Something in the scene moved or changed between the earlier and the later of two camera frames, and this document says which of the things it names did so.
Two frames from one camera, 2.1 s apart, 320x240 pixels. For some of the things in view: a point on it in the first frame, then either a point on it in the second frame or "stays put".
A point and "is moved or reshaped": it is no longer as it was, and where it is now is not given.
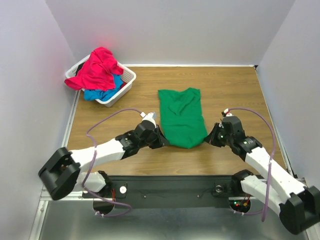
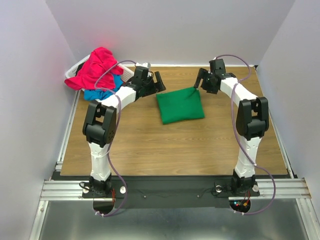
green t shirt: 181,119 is moved or reshaped
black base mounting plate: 169,192 stays put
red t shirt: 97,72 stays put
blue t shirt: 90,94 stays put
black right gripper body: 214,135 -> 207,78
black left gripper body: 154,141 -> 149,85
